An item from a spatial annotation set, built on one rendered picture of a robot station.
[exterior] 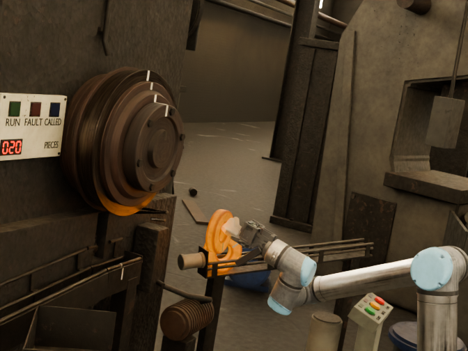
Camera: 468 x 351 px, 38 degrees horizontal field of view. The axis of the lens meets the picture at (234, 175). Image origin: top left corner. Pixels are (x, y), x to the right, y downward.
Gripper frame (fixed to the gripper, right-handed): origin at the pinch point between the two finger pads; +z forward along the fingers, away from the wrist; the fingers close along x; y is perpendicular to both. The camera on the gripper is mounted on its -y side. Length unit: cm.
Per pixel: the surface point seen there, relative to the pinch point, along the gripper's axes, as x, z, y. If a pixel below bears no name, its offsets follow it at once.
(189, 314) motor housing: 6.0, -5.2, -32.6
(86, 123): 53, 32, 25
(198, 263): -5.2, 3.9, -19.2
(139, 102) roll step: 40, 26, 35
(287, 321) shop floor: -150, -8, -84
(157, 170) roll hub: 29.9, 16.2, 15.6
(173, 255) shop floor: -204, 99, -113
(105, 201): 45.1, 20.6, 3.8
